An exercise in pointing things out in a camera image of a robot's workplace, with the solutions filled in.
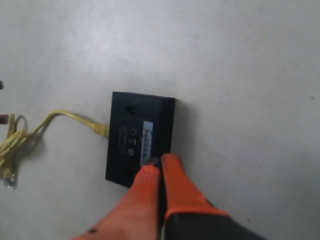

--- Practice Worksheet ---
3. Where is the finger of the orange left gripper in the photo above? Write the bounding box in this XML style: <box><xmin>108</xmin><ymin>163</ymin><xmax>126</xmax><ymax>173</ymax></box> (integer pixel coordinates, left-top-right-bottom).
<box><xmin>0</xmin><ymin>114</ymin><xmax>9</xmax><ymax>125</ymax></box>

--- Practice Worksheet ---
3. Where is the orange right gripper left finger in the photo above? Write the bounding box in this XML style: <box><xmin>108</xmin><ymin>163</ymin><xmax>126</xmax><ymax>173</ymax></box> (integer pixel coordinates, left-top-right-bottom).
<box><xmin>75</xmin><ymin>157</ymin><xmax>162</xmax><ymax>240</ymax></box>

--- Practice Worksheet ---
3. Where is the black network switch box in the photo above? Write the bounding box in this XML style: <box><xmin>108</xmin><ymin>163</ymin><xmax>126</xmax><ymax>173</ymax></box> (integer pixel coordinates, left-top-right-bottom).
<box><xmin>105</xmin><ymin>91</ymin><xmax>176</xmax><ymax>188</ymax></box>

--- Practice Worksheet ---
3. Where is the yellow ethernet cable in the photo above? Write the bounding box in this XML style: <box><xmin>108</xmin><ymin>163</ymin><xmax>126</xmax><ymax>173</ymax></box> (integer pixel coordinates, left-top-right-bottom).
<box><xmin>0</xmin><ymin>109</ymin><xmax>110</xmax><ymax>189</ymax></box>

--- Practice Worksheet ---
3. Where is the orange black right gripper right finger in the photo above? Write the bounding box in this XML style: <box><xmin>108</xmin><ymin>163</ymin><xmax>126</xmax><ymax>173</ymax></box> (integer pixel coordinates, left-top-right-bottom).
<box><xmin>161</xmin><ymin>153</ymin><xmax>263</xmax><ymax>240</ymax></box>

